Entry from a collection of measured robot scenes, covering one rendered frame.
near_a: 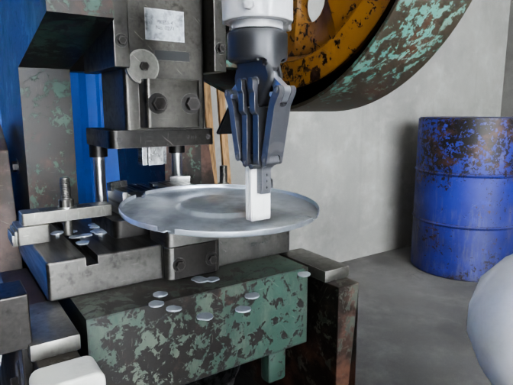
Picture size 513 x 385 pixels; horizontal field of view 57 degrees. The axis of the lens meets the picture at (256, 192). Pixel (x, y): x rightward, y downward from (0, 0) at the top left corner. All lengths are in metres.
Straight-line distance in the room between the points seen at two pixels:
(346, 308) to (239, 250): 0.22
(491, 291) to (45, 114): 0.89
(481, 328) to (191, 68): 0.67
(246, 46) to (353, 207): 2.43
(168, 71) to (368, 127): 2.22
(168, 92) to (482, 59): 3.27
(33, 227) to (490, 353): 0.71
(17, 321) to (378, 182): 2.65
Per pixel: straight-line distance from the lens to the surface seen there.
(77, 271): 0.77
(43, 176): 1.06
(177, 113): 0.83
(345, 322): 0.89
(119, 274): 0.79
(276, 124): 0.57
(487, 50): 3.96
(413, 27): 0.90
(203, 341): 0.79
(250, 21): 0.59
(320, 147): 2.71
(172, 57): 0.86
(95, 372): 0.61
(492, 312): 0.34
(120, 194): 0.88
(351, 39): 0.96
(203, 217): 0.64
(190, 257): 0.80
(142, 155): 0.91
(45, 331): 0.70
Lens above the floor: 0.93
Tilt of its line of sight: 10 degrees down
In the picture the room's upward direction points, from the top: straight up
